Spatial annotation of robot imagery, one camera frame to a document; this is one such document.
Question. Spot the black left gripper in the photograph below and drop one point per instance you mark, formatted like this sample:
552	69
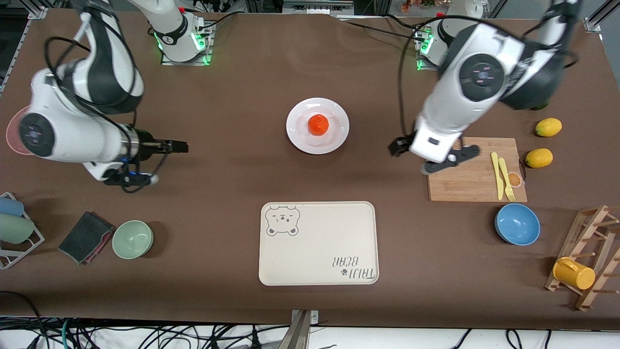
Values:
400	145

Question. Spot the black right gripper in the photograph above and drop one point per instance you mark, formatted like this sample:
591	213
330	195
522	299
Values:
145	146

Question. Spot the orange fruit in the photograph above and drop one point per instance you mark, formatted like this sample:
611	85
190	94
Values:
318	125

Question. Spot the white round plate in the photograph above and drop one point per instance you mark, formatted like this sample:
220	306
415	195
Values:
300	140

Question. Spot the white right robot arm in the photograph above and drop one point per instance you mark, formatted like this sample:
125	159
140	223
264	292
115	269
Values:
72	135

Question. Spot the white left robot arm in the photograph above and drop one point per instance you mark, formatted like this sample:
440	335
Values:
450	116

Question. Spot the bamboo cutting board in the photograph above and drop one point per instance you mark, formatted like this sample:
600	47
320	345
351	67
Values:
474	189

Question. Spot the yellow plastic knife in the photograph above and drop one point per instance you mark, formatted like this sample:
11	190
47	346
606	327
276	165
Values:
494	162

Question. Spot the pale green bowl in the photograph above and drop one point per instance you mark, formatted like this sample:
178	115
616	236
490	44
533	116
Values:
132	240

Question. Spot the pink folded cloth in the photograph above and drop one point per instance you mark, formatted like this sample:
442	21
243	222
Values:
107	236

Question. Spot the yellow plastic fork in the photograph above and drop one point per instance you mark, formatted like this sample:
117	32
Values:
509	190

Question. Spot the cream bear print tray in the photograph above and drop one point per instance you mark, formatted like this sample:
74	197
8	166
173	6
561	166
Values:
319	242

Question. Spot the toy orange slice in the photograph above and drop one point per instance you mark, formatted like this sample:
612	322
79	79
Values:
516	180

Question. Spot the dark grey folded cloth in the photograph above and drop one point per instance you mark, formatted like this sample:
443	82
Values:
80	237

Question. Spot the blue bowl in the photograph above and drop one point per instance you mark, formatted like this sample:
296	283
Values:
517	224

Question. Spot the yellow lemon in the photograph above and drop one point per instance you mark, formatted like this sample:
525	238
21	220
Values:
539	158
548	127

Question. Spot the green avocado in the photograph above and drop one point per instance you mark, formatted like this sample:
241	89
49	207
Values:
541	106

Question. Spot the pink bowl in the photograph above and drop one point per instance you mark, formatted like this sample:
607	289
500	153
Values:
12	135

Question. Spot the light blue cup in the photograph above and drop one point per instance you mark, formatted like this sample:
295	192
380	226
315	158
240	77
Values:
9	207

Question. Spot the pale green cup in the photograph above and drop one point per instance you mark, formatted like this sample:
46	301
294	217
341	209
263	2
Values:
14	229

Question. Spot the aluminium corner extrusion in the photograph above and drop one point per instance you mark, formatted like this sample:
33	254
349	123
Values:
38	12
600	17

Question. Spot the wooden cup rack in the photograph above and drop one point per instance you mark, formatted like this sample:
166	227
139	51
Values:
575	248

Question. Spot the yellow mug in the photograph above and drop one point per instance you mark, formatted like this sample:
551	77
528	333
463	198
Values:
576	276

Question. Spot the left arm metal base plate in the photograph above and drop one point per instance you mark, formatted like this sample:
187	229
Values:
422	65

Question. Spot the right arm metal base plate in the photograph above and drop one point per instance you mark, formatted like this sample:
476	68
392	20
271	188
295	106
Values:
208	55

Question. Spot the aluminium frame profile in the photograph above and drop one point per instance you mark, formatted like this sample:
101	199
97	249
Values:
315	6

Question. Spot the metal bracket at table edge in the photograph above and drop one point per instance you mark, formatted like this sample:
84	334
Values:
300	334

